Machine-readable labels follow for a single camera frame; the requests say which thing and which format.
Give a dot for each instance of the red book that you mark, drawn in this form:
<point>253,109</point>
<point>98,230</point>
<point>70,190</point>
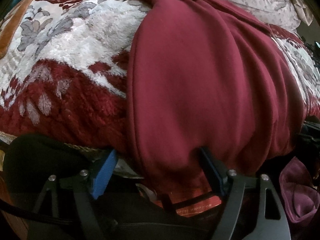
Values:
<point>197,206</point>

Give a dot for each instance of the plush floral blanket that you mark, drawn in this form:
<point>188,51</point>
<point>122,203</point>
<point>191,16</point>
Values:
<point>70,85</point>

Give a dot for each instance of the purple cloth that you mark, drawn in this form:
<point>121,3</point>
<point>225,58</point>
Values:
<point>300,195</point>

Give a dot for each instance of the floral bed sheet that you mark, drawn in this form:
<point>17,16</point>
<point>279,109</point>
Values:
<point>250,0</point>

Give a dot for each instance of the maroon fleece garment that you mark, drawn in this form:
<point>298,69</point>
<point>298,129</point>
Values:
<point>200,92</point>

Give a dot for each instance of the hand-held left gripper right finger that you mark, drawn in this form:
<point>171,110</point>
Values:
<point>213,173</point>

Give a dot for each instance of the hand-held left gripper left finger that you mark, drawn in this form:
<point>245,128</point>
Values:
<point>105,176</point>

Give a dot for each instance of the black cloth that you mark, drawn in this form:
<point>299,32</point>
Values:
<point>37,155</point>

